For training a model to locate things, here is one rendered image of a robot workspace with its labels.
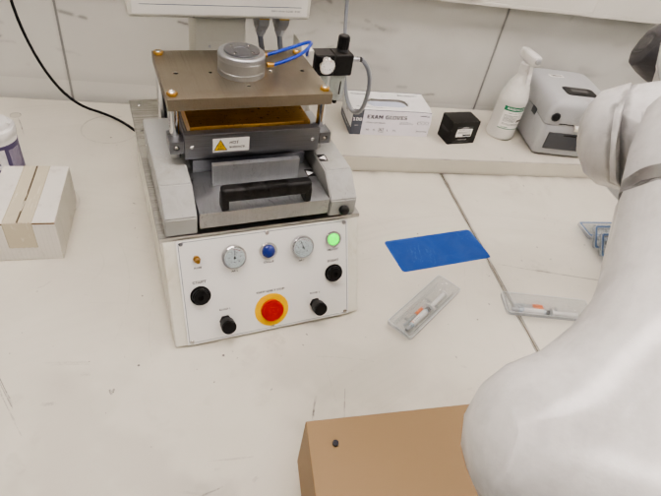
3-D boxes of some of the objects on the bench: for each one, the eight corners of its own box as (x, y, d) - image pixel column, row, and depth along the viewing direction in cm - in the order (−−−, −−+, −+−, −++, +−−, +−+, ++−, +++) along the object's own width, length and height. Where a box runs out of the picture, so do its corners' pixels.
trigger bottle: (481, 126, 156) (511, 44, 140) (505, 127, 158) (538, 45, 142) (493, 142, 150) (527, 57, 134) (517, 142, 152) (554, 59, 136)
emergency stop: (260, 320, 92) (259, 299, 91) (281, 316, 94) (280, 295, 92) (263, 324, 91) (261, 303, 90) (284, 319, 92) (283, 298, 91)
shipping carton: (15, 200, 109) (4, 163, 103) (82, 201, 112) (74, 165, 106) (-13, 261, 96) (-29, 223, 90) (63, 261, 98) (53, 224, 92)
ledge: (305, 113, 156) (306, 98, 153) (551, 126, 174) (557, 114, 171) (319, 169, 134) (321, 155, 131) (598, 178, 152) (606, 165, 149)
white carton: (339, 112, 150) (344, 89, 145) (414, 116, 155) (420, 93, 150) (348, 134, 141) (353, 109, 136) (427, 137, 146) (434, 113, 141)
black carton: (437, 133, 149) (444, 111, 144) (462, 132, 152) (470, 110, 147) (447, 145, 145) (453, 122, 140) (473, 143, 148) (481, 121, 143)
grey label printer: (505, 114, 165) (525, 62, 154) (562, 120, 168) (586, 70, 157) (530, 155, 147) (557, 100, 136) (595, 162, 150) (626, 108, 138)
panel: (187, 345, 88) (174, 240, 82) (348, 312, 99) (347, 217, 93) (189, 350, 86) (176, 244, 80) (352, 316, 97) (351, 220, 91)
